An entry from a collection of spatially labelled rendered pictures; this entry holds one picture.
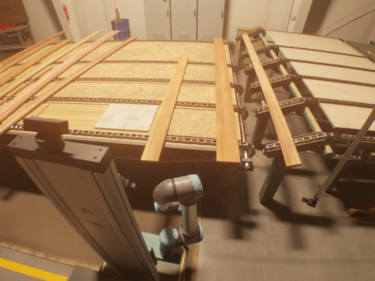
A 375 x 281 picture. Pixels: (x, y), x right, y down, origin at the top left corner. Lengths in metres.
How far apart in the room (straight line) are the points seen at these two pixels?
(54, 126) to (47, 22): 9.29
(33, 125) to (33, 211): 2.47
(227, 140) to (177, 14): 5.61
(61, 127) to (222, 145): 1.54
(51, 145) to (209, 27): 6.70
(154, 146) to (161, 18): 5.72
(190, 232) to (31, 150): 0.94
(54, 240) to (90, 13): 7.51
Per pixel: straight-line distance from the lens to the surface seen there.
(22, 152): 0.76
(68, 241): 2.63
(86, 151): 0.61
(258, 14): 7.74
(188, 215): 1.17
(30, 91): 3.63
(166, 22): 7.20
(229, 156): 1.83
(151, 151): 1.87
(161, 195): 1.02
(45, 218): 2.92
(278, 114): 2.37
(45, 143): 0.63
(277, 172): 2.24
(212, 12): 7.00
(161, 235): 1.34
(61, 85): 3.48
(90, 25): 8.84
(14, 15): 10.47
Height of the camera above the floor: 2.18
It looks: 42 degrees down
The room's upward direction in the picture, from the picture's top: straight up
